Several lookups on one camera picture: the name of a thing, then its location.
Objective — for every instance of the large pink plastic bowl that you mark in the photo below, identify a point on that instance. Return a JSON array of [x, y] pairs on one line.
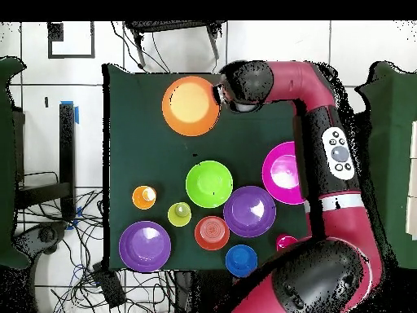
[[280, 172]]

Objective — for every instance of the black square frame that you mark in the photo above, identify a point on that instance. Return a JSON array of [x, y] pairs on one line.
[[55, 32]]

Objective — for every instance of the green cloth covered table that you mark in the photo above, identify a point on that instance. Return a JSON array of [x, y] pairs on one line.
[[397, 163], [6, 163]]

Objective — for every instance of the black power box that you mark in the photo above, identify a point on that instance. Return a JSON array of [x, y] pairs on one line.
[[109, 285]]

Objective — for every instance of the black metal stand legs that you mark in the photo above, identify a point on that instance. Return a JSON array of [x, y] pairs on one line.
[[169, 25]]

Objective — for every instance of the small black floor object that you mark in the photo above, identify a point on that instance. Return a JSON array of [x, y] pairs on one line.
[[46, 102]]

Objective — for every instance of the orange plastic cup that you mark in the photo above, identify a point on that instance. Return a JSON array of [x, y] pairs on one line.
[[141, 199]]

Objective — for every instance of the small red-orange plastic bowl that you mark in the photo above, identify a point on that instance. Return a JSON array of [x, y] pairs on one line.
[[211, 233]]

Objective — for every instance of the black metal floor stand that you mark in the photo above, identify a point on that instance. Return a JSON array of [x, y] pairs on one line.
[[66, 146]]

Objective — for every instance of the green plastic bowl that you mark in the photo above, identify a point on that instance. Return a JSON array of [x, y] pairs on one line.
[[208, 184]]

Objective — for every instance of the purple plastic bowl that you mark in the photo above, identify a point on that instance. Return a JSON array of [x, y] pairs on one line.
[[145, 246], [249, 212]]

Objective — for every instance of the dark green table cloth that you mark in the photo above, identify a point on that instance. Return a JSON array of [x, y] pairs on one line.
[[146, 146]]

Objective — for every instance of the red plastic cup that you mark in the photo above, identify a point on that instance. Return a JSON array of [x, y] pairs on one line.
[[285, 242]]

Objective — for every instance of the large orange plastic bowl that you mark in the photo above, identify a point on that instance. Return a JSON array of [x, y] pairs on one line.
[[190, 107]]

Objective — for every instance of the yellow plastic cup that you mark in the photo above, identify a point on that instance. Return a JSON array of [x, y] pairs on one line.
[[177, 216]]

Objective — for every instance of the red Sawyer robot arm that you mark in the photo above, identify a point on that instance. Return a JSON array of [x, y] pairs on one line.
[[342, 228]]

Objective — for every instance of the black office chair base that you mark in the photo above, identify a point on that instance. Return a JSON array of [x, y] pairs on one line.
[[45, 234]]

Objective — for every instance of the blue tape strip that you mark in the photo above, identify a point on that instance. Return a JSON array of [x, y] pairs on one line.
[[79, 212], [76, 114]]

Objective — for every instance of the small blue plastic bowl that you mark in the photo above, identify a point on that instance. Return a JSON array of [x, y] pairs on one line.
[[241, 260]]

